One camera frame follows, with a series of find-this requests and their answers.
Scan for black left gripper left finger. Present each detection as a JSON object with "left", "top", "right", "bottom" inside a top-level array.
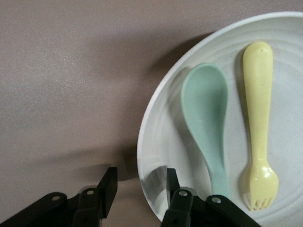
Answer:
[{"left": 0, "top": 166, "right": 118, "bottom": 227}]

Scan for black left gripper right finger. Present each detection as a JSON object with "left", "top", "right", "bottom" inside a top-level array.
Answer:
[{"left": 160, "top": 168, "right": 261, "bottom": 227}]

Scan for yellow plastic fork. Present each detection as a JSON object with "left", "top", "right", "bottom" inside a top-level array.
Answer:
[{"left": 238, "top": 42, "right": 278, "bottom": 212}]

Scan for round beige plate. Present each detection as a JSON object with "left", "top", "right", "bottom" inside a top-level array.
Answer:
[{"left": 136, "top": 11, "right": 303, "bottom": 227}]

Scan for teal plastic spoon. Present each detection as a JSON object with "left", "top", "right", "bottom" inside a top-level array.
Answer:
[{"left": 181, "top": 62, "right": 232, "bottom": 201}]

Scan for brown table cloth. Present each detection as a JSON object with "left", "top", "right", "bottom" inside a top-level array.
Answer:
[{"left": 0, "top": 0, "right": 303, "bottom": 204}]

